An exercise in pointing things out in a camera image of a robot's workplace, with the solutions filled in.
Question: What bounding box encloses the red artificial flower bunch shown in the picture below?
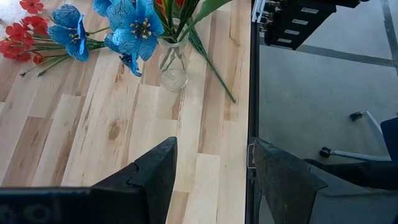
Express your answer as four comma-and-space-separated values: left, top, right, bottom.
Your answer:
155, 0, 237, 104
0, 0, 108, 78

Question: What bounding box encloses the silver metal bracket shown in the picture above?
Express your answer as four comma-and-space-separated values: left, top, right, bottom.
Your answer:
251, 0, 266, 23

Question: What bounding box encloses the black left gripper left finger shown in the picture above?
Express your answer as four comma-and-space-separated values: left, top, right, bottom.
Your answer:
0, 136, 178, 224

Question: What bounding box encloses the blue artificial flower bunch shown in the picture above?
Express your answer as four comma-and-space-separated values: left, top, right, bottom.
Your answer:
47, 0, 191, 78

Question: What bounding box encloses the black aluminium rig frame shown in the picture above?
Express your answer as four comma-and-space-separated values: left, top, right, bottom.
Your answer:
244, 0, 261, 224

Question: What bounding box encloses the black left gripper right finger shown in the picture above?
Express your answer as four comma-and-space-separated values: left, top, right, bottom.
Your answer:
253, 138, 398, 224

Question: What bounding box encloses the black control box with slots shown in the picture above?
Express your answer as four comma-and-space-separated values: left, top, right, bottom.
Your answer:
263, 0, 337, 50

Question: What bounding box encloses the clear glass vase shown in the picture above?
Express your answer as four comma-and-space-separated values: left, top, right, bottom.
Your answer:
157, 18, 191, 92

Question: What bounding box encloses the small black clamp bracket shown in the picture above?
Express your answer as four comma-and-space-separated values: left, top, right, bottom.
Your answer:
247, 142, 257, 170

